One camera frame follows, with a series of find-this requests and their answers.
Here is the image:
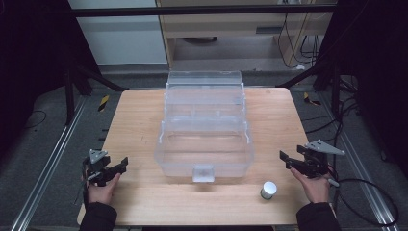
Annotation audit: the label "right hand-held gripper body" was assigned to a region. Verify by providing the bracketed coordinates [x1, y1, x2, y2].
[296, 139, 347, 179]

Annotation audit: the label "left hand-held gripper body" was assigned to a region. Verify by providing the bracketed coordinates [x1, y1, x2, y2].
[82, 148, 113, 188]

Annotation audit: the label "small jar with white lid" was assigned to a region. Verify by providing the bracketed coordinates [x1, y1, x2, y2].
[259, 181, 278, 200]

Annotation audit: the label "clear plastic tiered storage box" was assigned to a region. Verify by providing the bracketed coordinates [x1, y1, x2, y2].
[153, 70, 256, 184]

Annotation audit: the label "person's left hand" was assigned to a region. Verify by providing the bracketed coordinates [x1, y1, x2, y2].
[86, 172, 122, 205]

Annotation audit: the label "person's right hand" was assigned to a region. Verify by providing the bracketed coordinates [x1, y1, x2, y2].
[290, 167, 332, 204]

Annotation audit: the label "yellow black striped tape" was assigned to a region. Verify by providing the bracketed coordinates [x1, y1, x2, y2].
[97, 94, 111, 113]
[302, 91, 322, 107]

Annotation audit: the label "black metal stand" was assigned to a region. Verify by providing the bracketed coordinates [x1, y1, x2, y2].
[62, 62, 130, 127]
[275, 62, 343, 120]

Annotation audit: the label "dark curtain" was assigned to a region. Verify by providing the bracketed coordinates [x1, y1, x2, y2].
[316, 0, 408, 181]
[0, 0, 100, 162]

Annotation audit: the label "white cabinet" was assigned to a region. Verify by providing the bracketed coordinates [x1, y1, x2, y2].
[67, 0, 168, 67]

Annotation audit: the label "light wooden desk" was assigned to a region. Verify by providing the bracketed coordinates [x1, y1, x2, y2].
[155, 0, 339, 69]

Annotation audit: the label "aluminium floor rail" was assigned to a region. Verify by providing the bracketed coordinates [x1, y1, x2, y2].
[9, 95, 89, 231]
[320, 92, 401, 231]

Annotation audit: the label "black floor cable bundle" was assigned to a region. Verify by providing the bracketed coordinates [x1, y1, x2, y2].
[303, 76, 364, 136]

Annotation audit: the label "thin black floor cable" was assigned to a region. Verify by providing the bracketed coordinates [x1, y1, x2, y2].
[23, 109, 48, 130]

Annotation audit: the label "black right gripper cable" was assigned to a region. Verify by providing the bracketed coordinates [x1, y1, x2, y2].
[327, 167, 400, 227]

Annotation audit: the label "black cables under desk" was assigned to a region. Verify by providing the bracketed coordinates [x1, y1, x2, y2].
[276, 12, 323, 70]

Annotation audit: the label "black horizontal frame bar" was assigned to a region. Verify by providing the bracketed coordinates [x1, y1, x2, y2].
[70, 5, 339, 18]

